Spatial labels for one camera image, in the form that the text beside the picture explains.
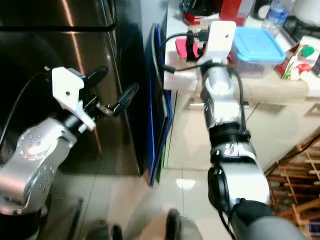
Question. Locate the clear container with blue lid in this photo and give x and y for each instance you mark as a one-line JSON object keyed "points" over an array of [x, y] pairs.
{"points": [[260, 45]]}

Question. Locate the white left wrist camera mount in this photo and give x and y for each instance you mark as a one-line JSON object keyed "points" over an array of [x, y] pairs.
{"points": [[67, 90]]}

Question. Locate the round black clock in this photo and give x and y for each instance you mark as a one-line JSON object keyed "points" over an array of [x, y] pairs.
{"points": [[262, 9]]}

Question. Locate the stainless steel fridge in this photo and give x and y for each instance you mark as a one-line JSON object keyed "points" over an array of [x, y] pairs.
{"points": [[40, 50]]}

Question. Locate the red black kitchen appliance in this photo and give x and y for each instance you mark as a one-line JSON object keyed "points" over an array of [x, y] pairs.
{"points": [[195, 19]]}

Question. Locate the black stove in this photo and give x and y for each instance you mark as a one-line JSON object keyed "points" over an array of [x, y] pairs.
{"points": [[302, 32]]}

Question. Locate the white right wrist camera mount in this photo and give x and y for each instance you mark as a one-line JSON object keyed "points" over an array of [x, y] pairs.
{"points": [[220, 40]]}

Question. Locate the pink container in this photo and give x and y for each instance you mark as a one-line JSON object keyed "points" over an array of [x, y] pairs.
{"points": [[181, 48]]}

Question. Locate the clear plastic water bottle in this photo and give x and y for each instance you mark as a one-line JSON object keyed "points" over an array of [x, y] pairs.
{"points": [[277, 15]]}

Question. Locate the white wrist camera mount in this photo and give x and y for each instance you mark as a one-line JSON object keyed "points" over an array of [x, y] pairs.
{"points": [[67, 90], [220, 40]]}

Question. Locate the red box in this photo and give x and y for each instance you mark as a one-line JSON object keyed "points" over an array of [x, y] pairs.
{"points": [[235, 10]]}

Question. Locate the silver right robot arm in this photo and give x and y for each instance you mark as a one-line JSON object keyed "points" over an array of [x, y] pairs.
{"points": [[222, 100]]}

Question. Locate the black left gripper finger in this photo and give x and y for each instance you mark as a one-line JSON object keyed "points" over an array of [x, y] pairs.
{"points": [[96, 75], [126, 97]]}

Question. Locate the white pot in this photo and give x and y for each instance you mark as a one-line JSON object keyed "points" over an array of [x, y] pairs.
{"points": [[307, 12]]}

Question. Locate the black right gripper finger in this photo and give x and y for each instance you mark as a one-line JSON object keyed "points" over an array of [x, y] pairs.
{"points": [[191, 47]]}

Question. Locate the white box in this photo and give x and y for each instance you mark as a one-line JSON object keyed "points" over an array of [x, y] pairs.
{"points": [[180, 82]]}

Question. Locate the printed drink carton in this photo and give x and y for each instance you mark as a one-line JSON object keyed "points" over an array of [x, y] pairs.
{"points": [[300, 62]]}

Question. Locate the blue framed board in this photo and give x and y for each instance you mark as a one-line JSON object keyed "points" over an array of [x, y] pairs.
{"points": [[152, 150]]}

